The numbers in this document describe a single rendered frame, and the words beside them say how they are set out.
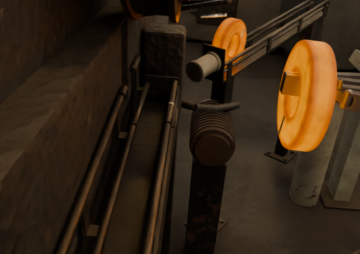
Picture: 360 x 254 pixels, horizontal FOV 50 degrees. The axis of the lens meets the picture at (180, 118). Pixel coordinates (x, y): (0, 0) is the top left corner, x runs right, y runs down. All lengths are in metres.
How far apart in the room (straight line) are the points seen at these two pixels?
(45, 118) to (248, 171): 1.52
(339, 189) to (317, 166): 0.20
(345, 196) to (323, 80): 1.31
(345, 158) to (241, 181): 0.44
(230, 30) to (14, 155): 0.88
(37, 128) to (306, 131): 0.32
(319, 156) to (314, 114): 1.08
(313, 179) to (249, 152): 0.45
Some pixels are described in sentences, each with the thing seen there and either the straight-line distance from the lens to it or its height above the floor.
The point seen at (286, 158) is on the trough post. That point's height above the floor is 0.01.
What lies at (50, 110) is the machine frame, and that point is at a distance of 0.39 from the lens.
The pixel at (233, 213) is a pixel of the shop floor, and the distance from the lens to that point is 1.59.
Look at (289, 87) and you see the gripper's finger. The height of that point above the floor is 0.84.
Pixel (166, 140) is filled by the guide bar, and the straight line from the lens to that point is 0.64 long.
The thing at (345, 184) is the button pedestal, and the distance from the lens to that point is 1.75.
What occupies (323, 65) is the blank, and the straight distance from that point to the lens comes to 0.51.
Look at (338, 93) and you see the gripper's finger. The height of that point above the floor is 0.84.
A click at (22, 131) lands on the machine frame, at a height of 0.87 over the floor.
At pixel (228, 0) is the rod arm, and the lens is 0.77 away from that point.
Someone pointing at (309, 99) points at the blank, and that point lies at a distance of 0.50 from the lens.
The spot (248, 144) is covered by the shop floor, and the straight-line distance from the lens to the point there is 2.03.
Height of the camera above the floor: 1.05
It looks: 28 degrees down
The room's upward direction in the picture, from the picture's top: 4 degrees clockwise
